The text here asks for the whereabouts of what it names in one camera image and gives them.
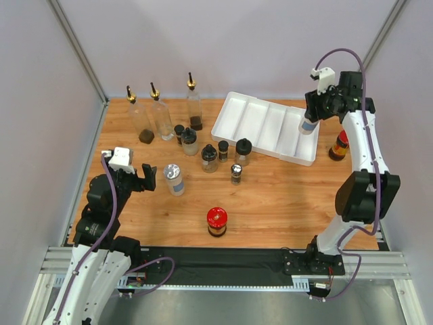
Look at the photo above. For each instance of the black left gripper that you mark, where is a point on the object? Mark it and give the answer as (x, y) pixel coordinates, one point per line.
(141, 183)

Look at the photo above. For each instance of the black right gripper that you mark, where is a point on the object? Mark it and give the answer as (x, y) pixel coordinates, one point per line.
(312, 110)

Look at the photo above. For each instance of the silver-lid salt shaker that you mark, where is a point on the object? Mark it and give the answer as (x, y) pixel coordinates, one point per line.
(306, 127)
(174, 179)

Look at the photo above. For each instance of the small dark spice jar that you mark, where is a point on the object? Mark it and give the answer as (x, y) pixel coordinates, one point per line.
(223, 147)

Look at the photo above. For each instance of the silver-top pepper grinder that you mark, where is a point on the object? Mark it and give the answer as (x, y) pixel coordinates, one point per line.
(236, 174)

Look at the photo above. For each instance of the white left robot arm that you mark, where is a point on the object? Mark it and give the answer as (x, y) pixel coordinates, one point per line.
(99, 256)

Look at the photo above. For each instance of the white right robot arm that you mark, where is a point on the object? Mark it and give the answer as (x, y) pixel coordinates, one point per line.
(365, 197)

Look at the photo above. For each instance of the black-lid glass condiment jar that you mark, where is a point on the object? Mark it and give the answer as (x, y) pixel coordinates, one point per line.
(243, 149)

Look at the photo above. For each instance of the red-lid sauce bottle right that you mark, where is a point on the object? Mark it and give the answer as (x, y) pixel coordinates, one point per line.
(340, 147)

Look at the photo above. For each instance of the white divided organizer tray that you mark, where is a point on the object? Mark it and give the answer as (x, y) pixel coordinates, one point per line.
(273, 129)

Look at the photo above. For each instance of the oil bottle with dark sauce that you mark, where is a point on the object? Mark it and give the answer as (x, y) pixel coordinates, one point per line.
(139, 118)

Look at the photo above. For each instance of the glass jar with white granules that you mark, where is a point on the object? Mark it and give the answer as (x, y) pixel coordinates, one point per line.
(189, 141)

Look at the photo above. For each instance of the small black-cap spice jar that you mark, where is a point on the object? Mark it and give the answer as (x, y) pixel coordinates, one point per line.
(178, 129)

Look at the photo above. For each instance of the glass jar with brown lumps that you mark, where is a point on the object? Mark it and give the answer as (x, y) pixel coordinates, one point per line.
(209, 159)

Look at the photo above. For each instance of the clear empty oil bottle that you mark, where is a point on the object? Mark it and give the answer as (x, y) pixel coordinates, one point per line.
(161, 114)

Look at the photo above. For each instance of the red-lid sauce jar front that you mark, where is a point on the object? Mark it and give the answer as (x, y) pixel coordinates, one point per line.
(217, 219)

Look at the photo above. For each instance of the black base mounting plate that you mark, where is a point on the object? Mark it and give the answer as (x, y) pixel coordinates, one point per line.
(241, 266)

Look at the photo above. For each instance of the tall bottle with dark sauce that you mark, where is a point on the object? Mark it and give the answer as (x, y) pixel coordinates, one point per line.
(194, 105)

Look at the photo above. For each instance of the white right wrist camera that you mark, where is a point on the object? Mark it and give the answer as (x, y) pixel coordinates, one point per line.
(325, 77)

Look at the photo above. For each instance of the aluminium frame post right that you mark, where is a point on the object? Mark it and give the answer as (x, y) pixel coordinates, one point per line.
(383, 33)

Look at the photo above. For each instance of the aluminium frame post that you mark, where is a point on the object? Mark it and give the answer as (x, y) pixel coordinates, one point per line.
(77, 48)
(383, 33)

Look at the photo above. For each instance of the aluminium frame post left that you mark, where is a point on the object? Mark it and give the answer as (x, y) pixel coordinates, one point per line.
(77, 48)

